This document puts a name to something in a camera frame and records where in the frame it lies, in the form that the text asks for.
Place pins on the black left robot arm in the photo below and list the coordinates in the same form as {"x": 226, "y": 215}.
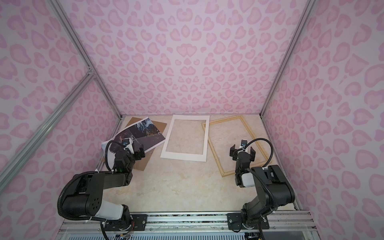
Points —
{"x": 82, "y": 197}

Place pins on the brown cardboard backing board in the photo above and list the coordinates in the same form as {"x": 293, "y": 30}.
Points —
{"x": 110, "y": 148}

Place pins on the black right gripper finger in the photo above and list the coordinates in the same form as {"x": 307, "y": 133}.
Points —
{"x": 234, "y": 153}
{"x": 252, "y": 155}

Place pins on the diagonal aluminium strut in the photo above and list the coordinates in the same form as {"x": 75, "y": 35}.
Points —
{"x": 19, "y": 160}

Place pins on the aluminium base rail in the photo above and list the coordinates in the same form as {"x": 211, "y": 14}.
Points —
{"x": 280, "y": 225}

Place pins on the dark landscape photo print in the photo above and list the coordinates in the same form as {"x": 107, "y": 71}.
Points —
{"x": 144, "y": 133}

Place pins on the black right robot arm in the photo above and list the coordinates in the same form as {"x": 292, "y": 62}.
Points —
{"x": 272, "y": 187}

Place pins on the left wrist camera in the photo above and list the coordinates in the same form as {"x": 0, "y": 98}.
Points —
{"x": 128, "y": 145}

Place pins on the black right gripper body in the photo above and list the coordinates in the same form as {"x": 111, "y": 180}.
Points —
{"x": 243, "y": 153}

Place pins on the white mat board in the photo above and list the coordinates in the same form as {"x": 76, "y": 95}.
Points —
{"x": 187, "y": 138}

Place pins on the light wooden picture frame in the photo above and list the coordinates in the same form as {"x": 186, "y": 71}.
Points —
{"x": 230, "y": 131}

